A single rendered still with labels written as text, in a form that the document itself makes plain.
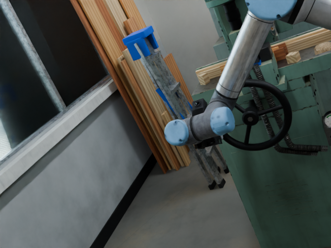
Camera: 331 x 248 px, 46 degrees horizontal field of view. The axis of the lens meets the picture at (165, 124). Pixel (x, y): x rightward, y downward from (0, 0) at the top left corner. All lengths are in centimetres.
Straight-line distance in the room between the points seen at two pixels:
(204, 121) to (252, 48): 24
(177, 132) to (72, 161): 157
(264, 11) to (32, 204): 175
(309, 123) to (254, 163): 29
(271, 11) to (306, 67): 69
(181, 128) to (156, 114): 193
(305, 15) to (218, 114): 34
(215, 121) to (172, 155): 208
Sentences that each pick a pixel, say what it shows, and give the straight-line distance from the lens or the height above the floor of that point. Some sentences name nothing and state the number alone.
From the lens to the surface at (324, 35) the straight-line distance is 170.
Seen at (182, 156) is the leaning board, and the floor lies 10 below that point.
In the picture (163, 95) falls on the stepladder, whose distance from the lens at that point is 248.
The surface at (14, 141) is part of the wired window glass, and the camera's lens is 239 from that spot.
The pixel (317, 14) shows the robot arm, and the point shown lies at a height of 117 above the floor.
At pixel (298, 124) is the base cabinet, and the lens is 166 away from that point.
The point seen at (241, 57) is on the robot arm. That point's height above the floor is 109.
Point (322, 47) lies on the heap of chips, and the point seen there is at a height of 91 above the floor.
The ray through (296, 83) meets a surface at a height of 82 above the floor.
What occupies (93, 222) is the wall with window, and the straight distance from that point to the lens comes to 267.
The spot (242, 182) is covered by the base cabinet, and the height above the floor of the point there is 43.
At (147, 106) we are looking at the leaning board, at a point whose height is 59.
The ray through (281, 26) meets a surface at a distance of 185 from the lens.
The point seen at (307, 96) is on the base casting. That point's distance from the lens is 161.
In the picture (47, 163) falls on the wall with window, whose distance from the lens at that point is 243.
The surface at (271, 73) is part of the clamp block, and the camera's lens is 148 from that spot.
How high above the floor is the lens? 136
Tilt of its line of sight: 18 degrees down
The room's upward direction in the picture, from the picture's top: 24 degrees counter-clockwise
